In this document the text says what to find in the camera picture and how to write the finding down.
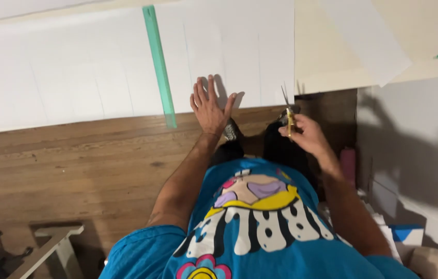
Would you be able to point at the person's right hand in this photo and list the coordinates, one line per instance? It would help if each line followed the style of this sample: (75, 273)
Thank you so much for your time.
(307, 135)

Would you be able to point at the person's left hand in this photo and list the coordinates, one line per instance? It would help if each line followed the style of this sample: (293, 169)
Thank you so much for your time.
(209, 114)

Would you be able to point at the large white lined paper sheet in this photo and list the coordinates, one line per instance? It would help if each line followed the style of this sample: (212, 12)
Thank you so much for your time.
(87, 66)

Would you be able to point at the person's left grey shoe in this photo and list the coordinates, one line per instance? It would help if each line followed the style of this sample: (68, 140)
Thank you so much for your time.
(230, 131)

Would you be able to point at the person's grey shoe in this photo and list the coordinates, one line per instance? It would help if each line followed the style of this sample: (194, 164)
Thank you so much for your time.
(285, 113)
(230, 131)

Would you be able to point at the black trousers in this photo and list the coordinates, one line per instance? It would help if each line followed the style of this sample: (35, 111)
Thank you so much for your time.
(281, 147)

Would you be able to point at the person's right grey shoe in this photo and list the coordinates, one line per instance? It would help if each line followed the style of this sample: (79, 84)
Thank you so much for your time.
(285, 113)

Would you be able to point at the pink bottle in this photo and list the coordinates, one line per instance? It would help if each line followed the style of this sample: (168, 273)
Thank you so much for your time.
(347, 166)

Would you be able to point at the long green transparent ruler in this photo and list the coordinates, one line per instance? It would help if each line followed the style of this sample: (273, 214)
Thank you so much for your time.
(159, 62)

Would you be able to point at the blue printed t-shirt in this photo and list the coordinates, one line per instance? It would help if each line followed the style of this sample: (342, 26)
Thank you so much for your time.
(265, 236)

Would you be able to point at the large white board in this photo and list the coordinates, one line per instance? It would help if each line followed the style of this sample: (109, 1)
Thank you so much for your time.
(416, 147)

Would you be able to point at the narrow white paper sheet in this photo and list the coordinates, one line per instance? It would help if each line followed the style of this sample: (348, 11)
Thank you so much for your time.
(366, 38)

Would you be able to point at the blue and white box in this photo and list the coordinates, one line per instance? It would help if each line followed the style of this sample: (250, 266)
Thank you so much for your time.
(407, 234)

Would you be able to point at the brown paper bag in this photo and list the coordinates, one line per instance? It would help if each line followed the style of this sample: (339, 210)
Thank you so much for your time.
(436, 263)

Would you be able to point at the white wooden stool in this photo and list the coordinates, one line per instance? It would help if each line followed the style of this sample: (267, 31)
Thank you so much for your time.
(54, 248)

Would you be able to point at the plain white paper sheet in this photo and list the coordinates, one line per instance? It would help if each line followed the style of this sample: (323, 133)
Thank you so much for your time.
(17, 9)

